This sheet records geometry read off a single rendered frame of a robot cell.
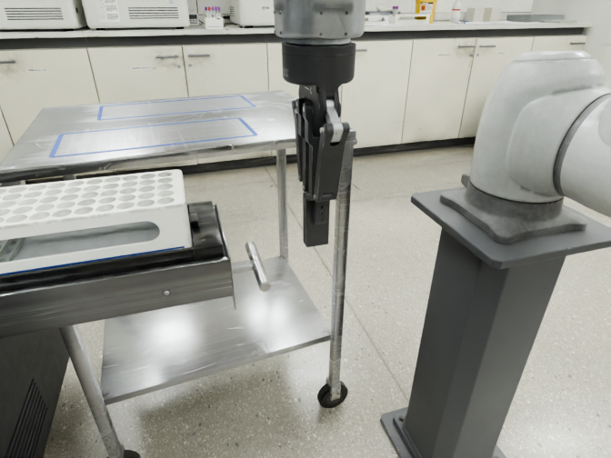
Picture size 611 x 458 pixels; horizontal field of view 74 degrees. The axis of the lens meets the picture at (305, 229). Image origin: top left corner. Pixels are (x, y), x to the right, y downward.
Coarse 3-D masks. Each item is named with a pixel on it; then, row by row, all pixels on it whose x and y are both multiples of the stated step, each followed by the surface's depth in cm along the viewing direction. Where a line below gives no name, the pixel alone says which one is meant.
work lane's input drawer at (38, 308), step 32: (192, 224) 45; (128, 256) 40; (160, 256) 41; (192, 256) 42; (224, 256) 42; (256, 256) 52; (0, 288) 37; (32, 288) 38; (64, 288) 38; (96, 288) 39; (128, 288) 40; (160, 288) 41; (192, 288) 42; (224, 288) 43; (0, 320) 38; (32, 320) 39; (64, 320) 40; (96, 320) 41
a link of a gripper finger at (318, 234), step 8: (328, 200) 49; (312, 208) 49; (328, 208) 50; (312, 216) 50; (328, 216) 50; (312, 224) 50; (320, 224) 50; (328, 224) 51; (312, 232) 51; (320, 232) 51; (328, 232) 51; (312, 240) 51; (320, 240) 52
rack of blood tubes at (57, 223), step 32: (0, 192) 43; (32, 192) 42; (64, 192) 42; (96, 192) 42; (128, 192) 43; (160, 192) 42; (0, 224) 36; (32, 224) 36; (64, 224) 37; (96, 224) 38; (128, 224) 48; (160, 224) 40; (0, 256) 39; (32, 256) 42; (64, 256) 39; (96, 256) 39
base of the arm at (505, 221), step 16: (464, 176) 83; (448, 192) 79; (464, 192) 77; (480, 192) 69; (464, 208) 73; (480, 208) 70; (496, 208) 67; (512, 208) 66; (528, 208) 65; (544, 208) 65; (560, 208) 68; (480, 224) 69; (496, 224) 66; (512, 224) 66; (528, 224) 66; (544, 224) 67; (560, 224) 67; (576, 224) 68; (496, 240) 65; (512, 240) 65
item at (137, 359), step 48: (192, 96) 107; (240, 96) 107; (288, 96) 107; (48, 144) 71; (96, 144) 71; (144, 144) 71; (192, 144) 71; (240, 144) 72; (288, 144) 75; (336, 240) 91; (240, 288) 123; (288, 288) 123; (336, 288) 97; (144, 336) 105; (192, 336) 105; (240, 336) 105; (288, 336) 105; (336, 336) 104; (96, 384) 85; (144, 384) 92; (336, 384) 113
